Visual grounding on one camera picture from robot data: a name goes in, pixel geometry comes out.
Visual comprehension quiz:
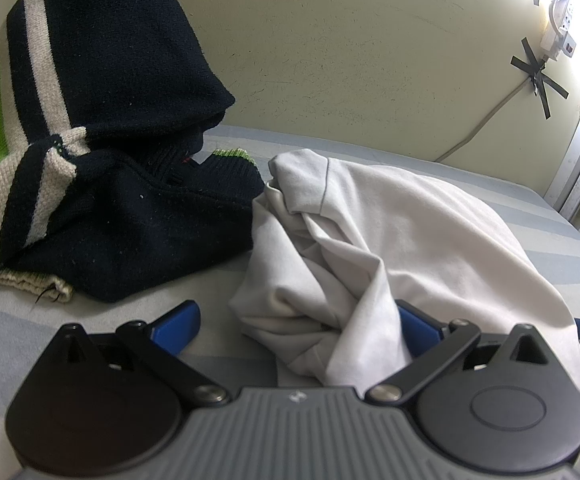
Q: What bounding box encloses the white power strip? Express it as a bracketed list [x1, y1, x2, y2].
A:
[540, 0, 578, 62]

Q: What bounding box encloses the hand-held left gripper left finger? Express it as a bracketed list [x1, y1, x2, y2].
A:
[52, 299, 231, 406]

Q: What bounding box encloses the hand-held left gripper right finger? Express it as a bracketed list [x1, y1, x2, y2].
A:
[367, 300, 563, 407]

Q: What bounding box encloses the black tape strip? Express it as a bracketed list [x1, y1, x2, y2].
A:
[521, 37, 551, 121]
[510, 57, 570, 101]

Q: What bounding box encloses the white garment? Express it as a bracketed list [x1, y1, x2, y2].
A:
[229, 149, 580, 396]

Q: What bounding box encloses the grey power strip cable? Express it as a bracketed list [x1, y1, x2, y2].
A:
[435, 77, 538, 163]

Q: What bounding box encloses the striped blue bed sheet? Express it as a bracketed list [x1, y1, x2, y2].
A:
[0, 125, 580, 461]

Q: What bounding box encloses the navy striped knit sweater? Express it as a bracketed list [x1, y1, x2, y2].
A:
[0, 0, 265, 306]

